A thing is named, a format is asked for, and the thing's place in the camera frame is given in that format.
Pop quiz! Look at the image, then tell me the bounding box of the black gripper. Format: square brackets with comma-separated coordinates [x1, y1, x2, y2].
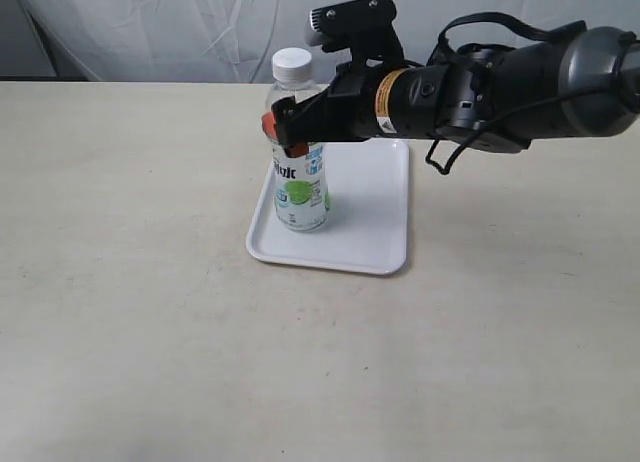
[261, 64, 385, 158]

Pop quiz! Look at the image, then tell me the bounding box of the clear bottle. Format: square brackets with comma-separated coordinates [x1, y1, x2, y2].
[262, 47, 329, 232]

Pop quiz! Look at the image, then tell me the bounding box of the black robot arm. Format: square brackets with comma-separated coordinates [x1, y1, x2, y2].
[262, 27, 639, 154]

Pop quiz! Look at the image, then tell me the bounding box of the white rectangular plastic tray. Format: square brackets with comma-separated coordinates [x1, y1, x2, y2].
[246, 139, 410, 275]

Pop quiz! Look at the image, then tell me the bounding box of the white backdrop cloth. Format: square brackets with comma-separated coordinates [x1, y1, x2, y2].
[17, 0, 639, 83]

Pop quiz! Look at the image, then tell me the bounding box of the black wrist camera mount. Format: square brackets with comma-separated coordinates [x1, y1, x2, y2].
[304, 0, 405, 67]

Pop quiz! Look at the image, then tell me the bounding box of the black cable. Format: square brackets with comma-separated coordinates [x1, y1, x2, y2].
[424, 11, 640, 176]

